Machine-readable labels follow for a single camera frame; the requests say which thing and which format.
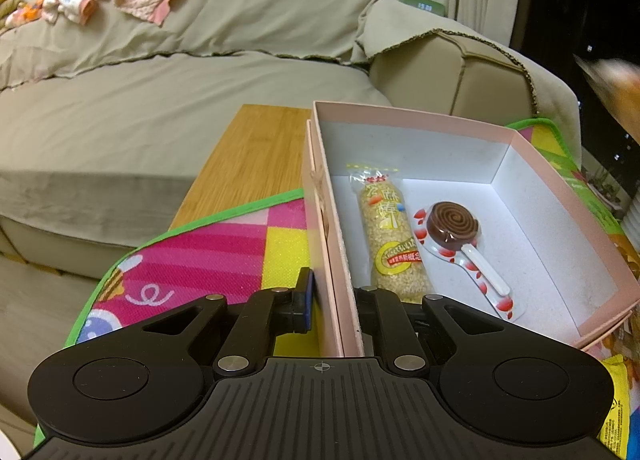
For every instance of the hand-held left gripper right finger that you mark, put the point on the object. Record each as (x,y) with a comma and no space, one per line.
(381,312)

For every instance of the puffed rice bar packet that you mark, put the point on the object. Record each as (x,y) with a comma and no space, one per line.
(387,240)

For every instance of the beige sofa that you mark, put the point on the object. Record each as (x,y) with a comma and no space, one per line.
(490,74)

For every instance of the yellow snack packet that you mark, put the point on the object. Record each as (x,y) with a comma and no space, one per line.
(617,390)

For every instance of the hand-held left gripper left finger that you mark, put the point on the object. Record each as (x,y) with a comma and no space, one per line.
(306,305)

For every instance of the blurred orange object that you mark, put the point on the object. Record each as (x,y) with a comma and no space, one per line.
(615,84)

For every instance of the beige sofa cover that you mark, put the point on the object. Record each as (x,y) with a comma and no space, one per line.
(250,14)

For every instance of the pink cardboard box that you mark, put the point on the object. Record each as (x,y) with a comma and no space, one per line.
(450,159)

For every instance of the colourful cartoon play mat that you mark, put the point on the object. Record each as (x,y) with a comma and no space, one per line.
(210,260)

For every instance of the brown swirl lollipop packet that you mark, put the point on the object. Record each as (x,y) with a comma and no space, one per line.
(452,225)

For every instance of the small wooden table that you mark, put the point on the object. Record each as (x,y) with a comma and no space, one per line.
(250,159)

